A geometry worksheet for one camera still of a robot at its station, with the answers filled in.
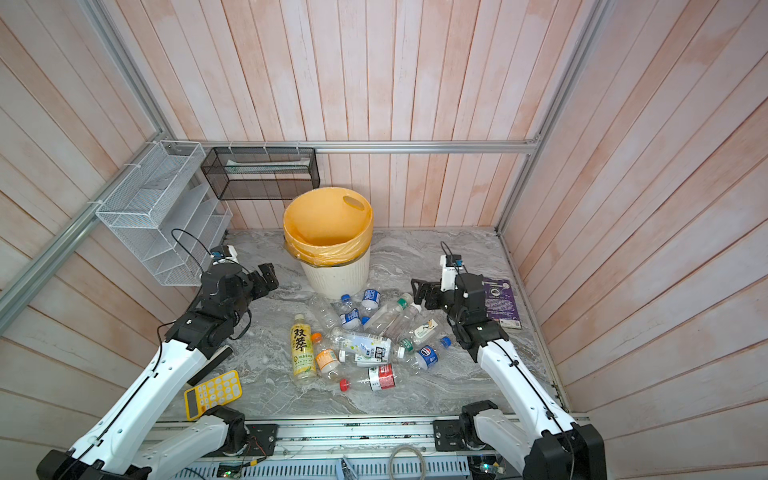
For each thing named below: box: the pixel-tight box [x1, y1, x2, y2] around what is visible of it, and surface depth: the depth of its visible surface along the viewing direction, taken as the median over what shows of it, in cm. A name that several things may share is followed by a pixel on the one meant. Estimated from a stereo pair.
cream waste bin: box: [300, 249, 371, 299], surface depth 92 cm
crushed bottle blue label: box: [331, 301, 362, 331], surface depth 92 cm
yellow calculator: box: [184, 370, 243, 421], surface depth 81 cm
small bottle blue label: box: [361, 288, 381, 310], surface depth 97 cm
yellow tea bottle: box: [291, 314, 317, 383], surface depth 85 cm
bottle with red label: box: [339, 363, 397, 392], surface depth 79 cm
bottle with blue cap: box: [408, 336, 453, 371], surface depth 85 cm
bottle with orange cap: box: [311, 332, 340, 378], surface depth 85 cm
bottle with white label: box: [399, 318, 450, 352], surface depth 90 cm
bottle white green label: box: [333, 330, 405, 367], surface depth 81 cm
